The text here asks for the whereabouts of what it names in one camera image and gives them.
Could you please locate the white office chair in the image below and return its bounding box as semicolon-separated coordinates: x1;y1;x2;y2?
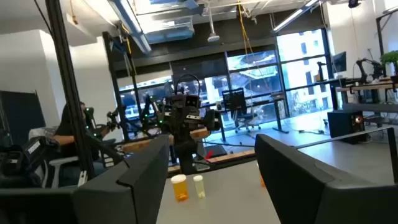
46;155;81;189

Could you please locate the black equipment pile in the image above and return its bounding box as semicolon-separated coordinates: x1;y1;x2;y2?
0;135;62;189

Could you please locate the small pale green pill bottle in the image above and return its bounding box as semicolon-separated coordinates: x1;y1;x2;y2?
193;175;206;199

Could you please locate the dark wall panel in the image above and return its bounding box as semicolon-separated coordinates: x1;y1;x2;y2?
0;90;46;147

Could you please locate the ceiling light strip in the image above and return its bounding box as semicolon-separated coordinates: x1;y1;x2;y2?
273;0;321;34

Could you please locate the yellow hanging cable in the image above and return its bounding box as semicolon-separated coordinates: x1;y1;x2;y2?
238;0;249;57

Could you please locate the black mesh office chair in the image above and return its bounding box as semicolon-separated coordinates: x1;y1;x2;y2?
222;88;262;134

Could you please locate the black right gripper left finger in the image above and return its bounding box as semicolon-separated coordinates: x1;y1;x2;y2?
0;134;170;224

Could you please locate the flat desk monitor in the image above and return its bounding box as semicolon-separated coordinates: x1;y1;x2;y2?
332;51;348;74

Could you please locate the green potted plant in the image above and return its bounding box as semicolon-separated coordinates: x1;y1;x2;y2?
381;50;398;75

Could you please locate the white hanging ceiling lamp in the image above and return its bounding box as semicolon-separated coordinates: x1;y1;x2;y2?
207;2;220;43

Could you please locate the wooden workbench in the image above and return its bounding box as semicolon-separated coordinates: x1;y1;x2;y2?
335;77;398;103

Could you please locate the black standing desk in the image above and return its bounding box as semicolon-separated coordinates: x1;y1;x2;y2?
270;93;290;134

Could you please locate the person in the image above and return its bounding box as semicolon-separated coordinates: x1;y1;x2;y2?
51;101;103;187

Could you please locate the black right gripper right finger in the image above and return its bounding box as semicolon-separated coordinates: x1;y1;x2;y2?
254;133;398;224

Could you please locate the large orange pill bottle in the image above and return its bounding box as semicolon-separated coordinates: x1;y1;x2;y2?
170;174;190;202

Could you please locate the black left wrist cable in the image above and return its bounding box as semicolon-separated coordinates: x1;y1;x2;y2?
175;73;201;96

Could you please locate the black computer tower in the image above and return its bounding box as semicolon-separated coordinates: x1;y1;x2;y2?
326;109;366;144

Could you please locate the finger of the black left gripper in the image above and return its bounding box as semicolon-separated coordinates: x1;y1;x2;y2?
204;109;221;131

